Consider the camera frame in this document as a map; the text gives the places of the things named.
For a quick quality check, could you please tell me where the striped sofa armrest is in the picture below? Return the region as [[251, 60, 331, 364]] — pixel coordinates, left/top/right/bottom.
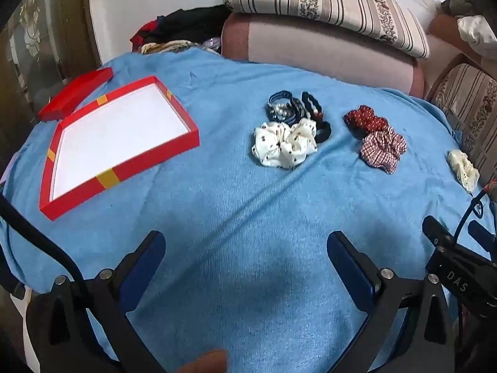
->
[[427, 62, 497, 187]]

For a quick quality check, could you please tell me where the plain black hair tie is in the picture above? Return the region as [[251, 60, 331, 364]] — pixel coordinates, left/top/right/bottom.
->
[[314, 121, 332, 144]]

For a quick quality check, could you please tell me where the white pearl bracelet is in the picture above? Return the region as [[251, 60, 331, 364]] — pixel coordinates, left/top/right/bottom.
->
[[268, 106, 299, 123]]

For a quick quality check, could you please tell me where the blue striped hair tie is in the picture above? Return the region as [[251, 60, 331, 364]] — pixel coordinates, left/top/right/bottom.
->
[[266, 90, 301, 113]]

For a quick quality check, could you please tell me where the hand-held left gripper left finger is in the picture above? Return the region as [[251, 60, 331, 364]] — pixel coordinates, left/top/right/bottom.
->
[[25, 230, 167, 373]]

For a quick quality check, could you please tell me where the red polka dot scrunchie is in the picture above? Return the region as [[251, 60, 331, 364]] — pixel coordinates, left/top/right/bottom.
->
[[343, 105, 390, 139]]

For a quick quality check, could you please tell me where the cream lace scrunchie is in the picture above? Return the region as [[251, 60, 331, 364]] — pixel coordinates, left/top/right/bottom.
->
[[446, 150, 481, 194]]

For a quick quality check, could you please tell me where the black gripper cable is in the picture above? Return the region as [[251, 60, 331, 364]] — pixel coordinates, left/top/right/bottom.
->
[[0, 196, 84, 292], [452, 190, 492, 243]]

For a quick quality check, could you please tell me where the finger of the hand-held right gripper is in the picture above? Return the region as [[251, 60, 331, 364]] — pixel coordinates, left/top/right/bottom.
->
[[422, 215, 456, 250], [468, 221, 497, 259]]

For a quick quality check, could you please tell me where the patterned beige cloth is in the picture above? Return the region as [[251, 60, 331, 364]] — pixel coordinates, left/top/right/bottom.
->
[[140, 39, 220, 55]]

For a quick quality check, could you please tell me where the white dotted scrunchie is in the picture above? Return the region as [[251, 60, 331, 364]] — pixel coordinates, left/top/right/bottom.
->
[[280, 118, 318, 170], [252, 122, 292, 168]]

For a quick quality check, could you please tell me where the red plaid scrunchie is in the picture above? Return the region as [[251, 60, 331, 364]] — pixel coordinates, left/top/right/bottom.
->
[[360, 130, 407, 175]]

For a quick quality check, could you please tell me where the red gift box lid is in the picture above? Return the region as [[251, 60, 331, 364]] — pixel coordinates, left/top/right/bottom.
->
[[38, 67, 114, 122]]

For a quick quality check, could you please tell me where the blue blanket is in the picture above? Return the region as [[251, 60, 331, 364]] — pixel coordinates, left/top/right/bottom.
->
[[0, 47, 497, 373]]

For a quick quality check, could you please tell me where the person's left hand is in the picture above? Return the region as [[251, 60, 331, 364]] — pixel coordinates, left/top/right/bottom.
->
[[175, 350, 230, 373]]

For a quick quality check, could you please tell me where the striped floral cushion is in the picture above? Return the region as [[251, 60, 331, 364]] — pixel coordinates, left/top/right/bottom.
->
[[224, 0, 431, 60]]

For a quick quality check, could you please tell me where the red gift box tray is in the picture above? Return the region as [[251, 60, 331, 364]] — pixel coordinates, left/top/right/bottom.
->
[[39, 76, 200, 221]]

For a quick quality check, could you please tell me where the dark clothes pile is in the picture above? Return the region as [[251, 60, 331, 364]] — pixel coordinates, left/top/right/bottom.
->
[[130, 5, 234, 52]]

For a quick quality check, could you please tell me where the black scalloped hair tie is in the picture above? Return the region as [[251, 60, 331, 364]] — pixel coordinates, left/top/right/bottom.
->
[[298, 91, 324, 122]]

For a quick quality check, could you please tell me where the white crumpled cloth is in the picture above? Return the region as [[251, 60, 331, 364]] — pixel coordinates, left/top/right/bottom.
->
[[457, 15, 497, 60]]

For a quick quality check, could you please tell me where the pink sofa cushion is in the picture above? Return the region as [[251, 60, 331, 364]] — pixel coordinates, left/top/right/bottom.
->
[[221, 11, 425, 96]]

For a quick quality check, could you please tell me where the wooden door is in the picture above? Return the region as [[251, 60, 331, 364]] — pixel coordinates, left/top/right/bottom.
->
[[0, 0, 102, 152]]

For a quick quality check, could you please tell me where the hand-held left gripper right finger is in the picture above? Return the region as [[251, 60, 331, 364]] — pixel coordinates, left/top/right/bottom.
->
[[326, 230, 463, 373]]

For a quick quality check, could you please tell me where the green crumpled cloth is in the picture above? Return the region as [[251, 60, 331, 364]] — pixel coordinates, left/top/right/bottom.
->
[[440, 0, 475, 18]]

